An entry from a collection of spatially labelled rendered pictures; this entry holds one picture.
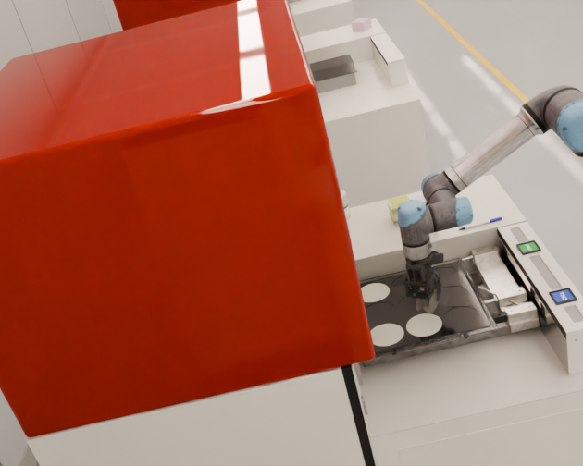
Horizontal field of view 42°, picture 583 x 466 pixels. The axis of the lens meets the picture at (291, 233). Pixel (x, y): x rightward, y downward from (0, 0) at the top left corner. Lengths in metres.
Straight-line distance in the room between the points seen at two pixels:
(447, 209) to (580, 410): 0.61
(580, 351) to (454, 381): 0.33
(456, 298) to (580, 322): 0.39
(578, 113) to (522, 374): 0.69
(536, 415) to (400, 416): 0.34
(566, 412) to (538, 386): 0.09
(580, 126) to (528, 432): 0.78
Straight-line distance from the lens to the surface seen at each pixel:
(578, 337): 2.03
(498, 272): 2.38
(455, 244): 2.43
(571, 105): 1.99
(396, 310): 2.25
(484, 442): 2.08
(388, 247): 2.41
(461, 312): 2.20
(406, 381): 2.12
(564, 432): 2.14
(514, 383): 2.08
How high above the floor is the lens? 2.22
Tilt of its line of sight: 29 degrees down
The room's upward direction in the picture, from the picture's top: 15 degrees counter-clockwise
